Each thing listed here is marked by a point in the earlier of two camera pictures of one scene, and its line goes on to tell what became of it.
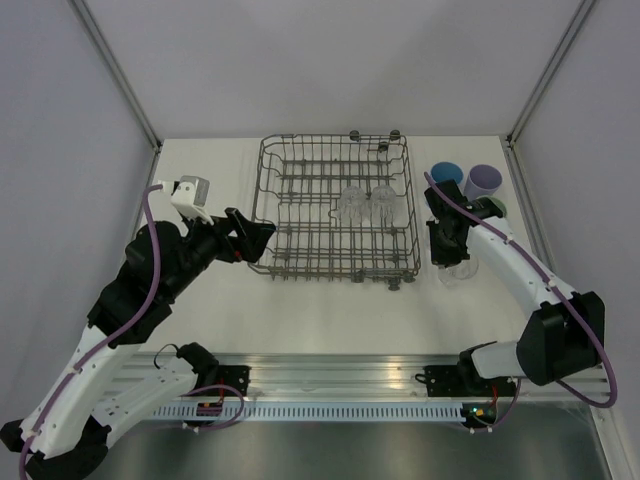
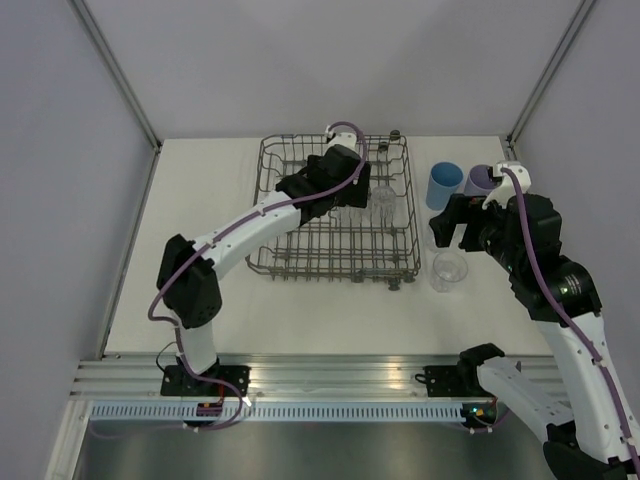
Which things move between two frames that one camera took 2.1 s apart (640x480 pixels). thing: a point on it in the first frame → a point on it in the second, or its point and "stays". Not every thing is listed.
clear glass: x=383 y=202 stays
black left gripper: x=252 y=239 → x=356 y=194
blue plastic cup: x=445 y=170 stays
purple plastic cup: x=483 y=180 stays
